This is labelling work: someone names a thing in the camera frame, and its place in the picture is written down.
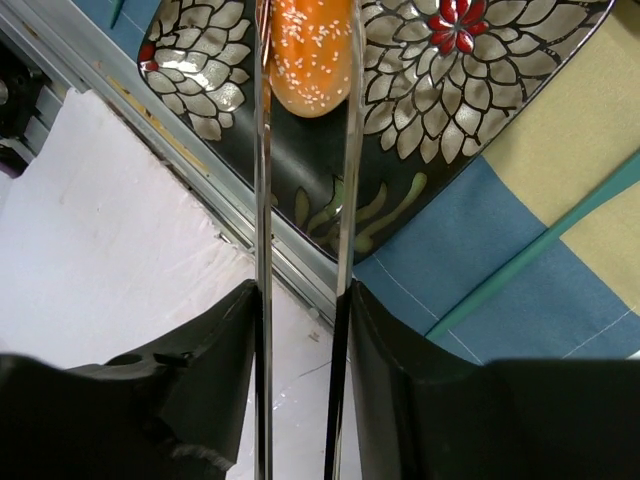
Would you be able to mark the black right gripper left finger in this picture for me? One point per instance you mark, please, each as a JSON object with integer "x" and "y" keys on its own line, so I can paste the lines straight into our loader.
{"x": 170, "y": 409}

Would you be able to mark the green plastic knife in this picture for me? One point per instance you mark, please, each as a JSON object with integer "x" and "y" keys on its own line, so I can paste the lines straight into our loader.
{"x": 624, "y": 177}

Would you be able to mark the blue and beige placemat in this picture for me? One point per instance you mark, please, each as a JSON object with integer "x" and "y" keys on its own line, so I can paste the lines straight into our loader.
{"x": 470, "y": 167}

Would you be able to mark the black floral square plate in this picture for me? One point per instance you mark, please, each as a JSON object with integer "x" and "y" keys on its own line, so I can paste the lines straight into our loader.
{"x": 441, "y": 80}

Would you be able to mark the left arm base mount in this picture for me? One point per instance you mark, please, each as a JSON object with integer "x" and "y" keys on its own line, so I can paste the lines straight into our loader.
{"x": 21, "y": 83}

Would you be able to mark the metal serving tongs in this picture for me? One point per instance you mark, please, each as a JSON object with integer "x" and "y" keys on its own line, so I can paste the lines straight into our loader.
{"x": 264, "y": 52}

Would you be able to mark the round bread roll top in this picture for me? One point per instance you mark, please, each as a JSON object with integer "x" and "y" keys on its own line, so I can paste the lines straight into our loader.
{"x": 310, "y": 55}

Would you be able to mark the aluminium table frame rail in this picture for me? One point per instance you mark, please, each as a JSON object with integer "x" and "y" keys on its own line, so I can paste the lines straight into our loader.
{"x": 74, "y": 52}

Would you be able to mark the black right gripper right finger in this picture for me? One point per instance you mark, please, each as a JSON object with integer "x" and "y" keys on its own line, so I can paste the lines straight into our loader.
{"x": 424, "y": 413}

